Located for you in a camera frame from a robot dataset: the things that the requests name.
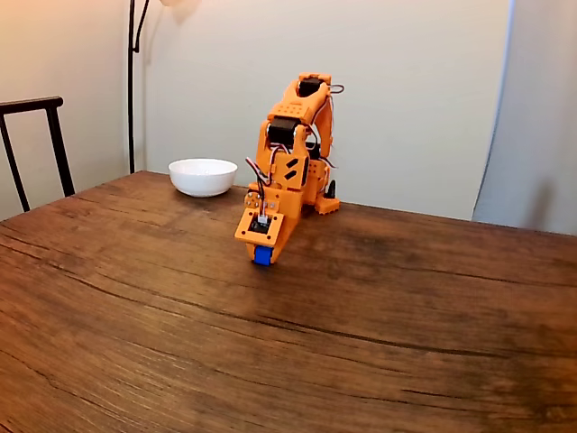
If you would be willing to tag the blue cube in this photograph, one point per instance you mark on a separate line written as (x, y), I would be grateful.
(263, 257)

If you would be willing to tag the white bowl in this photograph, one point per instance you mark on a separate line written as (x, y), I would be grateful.
(203, 178)

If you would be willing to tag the black floor lamp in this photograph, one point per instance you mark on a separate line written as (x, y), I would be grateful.
(130, 90)

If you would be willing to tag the black wooden chair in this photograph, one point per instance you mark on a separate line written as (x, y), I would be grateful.
(55, 135)

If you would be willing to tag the orange gripper camera mount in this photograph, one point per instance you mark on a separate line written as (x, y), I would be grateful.
(244, 230)

